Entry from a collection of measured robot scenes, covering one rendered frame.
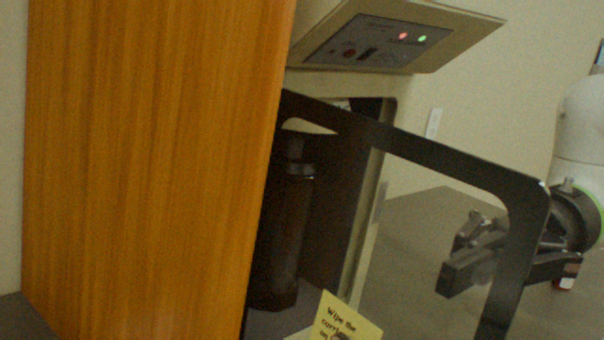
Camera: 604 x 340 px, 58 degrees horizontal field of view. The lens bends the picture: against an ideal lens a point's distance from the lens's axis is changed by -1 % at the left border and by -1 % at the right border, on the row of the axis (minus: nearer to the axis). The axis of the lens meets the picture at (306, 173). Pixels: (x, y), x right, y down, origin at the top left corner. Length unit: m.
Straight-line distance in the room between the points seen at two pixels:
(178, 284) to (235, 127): 0.20
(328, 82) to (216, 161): 0.22
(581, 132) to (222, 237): 0.47
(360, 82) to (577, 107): 0.27
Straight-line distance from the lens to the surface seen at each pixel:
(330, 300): 0.56
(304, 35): 0.55
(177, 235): 0.59
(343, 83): 0.70
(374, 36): 0.61
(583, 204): 0.71
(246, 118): 0.48
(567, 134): 0.78
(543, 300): 1.37
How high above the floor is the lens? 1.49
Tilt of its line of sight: 18 degrees down
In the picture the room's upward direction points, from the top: 11 degrees clockwise
